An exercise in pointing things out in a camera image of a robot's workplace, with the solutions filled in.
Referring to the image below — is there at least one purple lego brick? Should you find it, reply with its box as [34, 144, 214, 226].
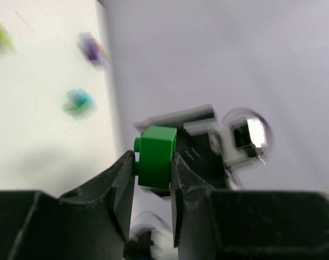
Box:
[77, 32, 109, 68]

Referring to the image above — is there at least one teal square lego brick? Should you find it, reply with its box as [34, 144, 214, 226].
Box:
[63, 89, 95, 116]

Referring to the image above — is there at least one green wedge lego brick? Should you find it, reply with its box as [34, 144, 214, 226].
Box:
[134, 126, 177, 190]

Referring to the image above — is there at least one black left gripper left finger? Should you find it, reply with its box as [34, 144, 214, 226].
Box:
[0, 151, 135, 259]

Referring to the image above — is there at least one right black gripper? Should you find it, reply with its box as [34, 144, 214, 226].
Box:
[142, 127, 235, 201]

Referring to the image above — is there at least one small lime lego brick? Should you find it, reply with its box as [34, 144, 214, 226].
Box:
[0, 13, 16, 55]

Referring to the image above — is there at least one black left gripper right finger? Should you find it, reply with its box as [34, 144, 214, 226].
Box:
[170, 154, 329, 259]

